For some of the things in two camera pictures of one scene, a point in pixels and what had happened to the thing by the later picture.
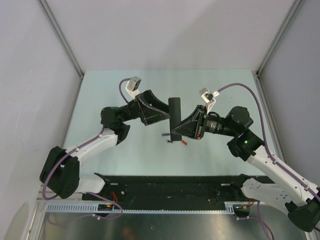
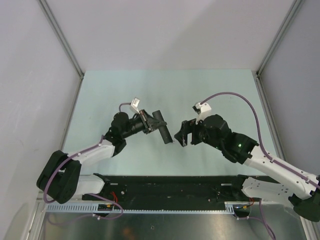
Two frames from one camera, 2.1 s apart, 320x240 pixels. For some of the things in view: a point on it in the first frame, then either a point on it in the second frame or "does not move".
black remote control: x=175 y=116 to x=164 y=132
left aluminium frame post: x=64 y=42 does not move
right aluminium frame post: x=257 y=73 does not move
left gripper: x=149 y=116 to x=148 y=127
